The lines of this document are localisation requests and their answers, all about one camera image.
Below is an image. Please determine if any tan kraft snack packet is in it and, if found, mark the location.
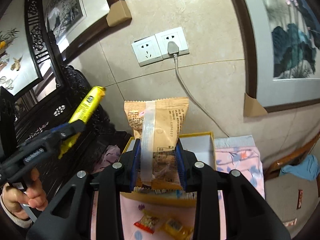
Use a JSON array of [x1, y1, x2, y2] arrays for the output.
[[124, 97, 189, 188]]

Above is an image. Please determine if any person's left hand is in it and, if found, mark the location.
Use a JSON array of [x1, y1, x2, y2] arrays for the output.
[[2, 168, 48, 220]]

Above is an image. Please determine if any blue cloth on chair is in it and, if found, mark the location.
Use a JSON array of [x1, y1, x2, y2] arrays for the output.
[[279, 154, 319, 181]]

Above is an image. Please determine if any yellow transparent bread packet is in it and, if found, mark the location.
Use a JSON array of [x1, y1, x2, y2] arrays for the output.
[[160, 218, 194, 240]]

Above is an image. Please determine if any framed lotus painting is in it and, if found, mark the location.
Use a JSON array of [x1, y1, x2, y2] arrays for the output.
[[232, 0, 319, 118]]

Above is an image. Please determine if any long yellow snack bar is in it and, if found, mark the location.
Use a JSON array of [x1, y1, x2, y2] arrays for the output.
[[58, 86, 106, 159]]

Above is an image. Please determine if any small mushroom candy packet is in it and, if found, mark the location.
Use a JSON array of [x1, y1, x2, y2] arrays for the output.
[[134, 213, 160, 234]]

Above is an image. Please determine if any grey plug with cable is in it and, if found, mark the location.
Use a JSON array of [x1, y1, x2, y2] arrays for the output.
[[166, 41, 231, 138]]

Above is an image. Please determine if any wooden armchair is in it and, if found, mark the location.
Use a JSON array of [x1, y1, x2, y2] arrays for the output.
[[264, 133, 319, 181]]

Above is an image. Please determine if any white wall socket panel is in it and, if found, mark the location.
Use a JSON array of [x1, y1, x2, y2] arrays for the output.
[[131, 27, 190, 67]]

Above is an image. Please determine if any yellow cardboard shoe box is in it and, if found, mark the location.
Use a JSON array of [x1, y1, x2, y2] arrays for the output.
[[120, 132, 216, 208]]

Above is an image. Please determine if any framed ink painting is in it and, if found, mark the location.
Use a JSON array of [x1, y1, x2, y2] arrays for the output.
[[42, 0, 132, 62]]

